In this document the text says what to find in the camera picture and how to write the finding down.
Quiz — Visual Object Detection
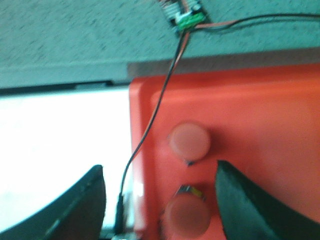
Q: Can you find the red plastic tray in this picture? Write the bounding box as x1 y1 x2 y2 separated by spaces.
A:
132 63 320 240

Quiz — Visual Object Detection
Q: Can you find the red black wire pair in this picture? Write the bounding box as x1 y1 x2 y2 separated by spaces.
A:
114 13 320 236

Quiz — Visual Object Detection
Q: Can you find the small green circuit board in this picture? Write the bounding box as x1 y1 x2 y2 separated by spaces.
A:
157 0 209 34

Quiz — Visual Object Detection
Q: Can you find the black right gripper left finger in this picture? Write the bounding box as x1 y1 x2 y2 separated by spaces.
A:
0 165 106 240

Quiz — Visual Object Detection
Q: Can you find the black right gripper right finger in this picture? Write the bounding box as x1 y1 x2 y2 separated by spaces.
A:
215 160 320 240

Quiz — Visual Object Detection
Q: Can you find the red push button switch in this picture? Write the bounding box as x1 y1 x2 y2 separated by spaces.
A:
168 121 212 166
158 182 226 240

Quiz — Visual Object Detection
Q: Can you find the grey stone counter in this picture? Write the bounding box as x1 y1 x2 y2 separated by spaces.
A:
0 0 320 96

